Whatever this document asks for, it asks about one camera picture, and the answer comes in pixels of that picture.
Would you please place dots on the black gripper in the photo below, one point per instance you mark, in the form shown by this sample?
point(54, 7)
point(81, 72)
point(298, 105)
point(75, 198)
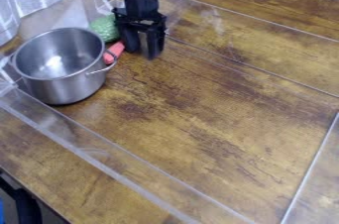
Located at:
point(139, 16)

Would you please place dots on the stainless steel pot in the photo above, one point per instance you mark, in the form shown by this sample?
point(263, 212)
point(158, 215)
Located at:
point(62, 65)

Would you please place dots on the clear acrylic table barrier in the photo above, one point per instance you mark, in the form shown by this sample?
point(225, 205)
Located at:
point(218, 134)

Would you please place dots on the black table leg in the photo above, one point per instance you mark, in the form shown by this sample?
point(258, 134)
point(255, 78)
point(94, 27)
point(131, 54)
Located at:
point(29, 209)

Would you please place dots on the green bumpy toy vegetable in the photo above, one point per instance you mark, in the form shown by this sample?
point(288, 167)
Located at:
point(105, 27)

